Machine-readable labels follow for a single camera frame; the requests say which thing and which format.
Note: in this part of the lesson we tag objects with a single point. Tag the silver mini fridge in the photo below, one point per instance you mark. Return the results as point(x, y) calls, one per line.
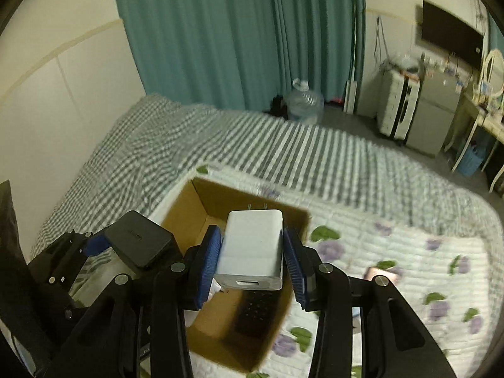
point(435, 114)

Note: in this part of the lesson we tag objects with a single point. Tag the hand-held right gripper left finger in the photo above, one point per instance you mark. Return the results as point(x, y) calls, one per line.
point(210, 262)

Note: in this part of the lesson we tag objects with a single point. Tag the small black object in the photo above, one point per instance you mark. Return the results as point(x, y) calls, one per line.
point(278, 106)

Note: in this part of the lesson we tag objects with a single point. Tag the grey checked bed sheet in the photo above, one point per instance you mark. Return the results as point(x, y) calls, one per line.
point(275, 145)

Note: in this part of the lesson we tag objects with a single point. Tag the white folded board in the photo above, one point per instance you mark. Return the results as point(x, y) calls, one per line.
point(351, 86)

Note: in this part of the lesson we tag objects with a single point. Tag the floral white quilt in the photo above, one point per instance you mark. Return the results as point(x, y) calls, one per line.
point(393, 315)

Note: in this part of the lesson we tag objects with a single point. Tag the blue bin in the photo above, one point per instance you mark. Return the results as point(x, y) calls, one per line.
point(470, 162)

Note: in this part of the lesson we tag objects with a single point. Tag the teal curtain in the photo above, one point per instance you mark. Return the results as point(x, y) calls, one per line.
point(319, 27)
point(197, 35)

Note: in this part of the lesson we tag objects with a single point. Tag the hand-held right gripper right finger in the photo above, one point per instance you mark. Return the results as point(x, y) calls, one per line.
point(296, 271)

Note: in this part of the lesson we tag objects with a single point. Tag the white suitcase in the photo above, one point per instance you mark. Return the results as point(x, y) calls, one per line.
point(393, 106)

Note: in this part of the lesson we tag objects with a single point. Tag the cardboard box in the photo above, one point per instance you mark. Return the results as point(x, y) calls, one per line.
point(204, 204)

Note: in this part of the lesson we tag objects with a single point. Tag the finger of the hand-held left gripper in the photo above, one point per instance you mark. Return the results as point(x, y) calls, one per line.
point(94, 245)

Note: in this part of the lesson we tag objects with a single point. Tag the black charger block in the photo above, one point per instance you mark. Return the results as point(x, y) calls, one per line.
point(139, 240)

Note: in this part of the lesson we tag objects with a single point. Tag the white desk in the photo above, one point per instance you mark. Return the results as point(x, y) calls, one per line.
point(474, 118)

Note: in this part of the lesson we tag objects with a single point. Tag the black wall television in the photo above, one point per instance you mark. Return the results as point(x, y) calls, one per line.
point(449, 35)

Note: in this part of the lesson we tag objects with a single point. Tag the white USB charger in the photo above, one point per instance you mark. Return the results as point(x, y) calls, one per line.
point(252, 244)

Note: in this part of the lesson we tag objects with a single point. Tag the black remote control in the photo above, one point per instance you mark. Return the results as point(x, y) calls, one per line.
point(256, 313)

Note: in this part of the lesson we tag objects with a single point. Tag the small pink object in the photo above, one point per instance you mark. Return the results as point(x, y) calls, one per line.
point(380, 275)

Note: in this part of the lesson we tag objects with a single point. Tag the clear water jug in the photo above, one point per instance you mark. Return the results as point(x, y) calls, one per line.
point(304, 104)

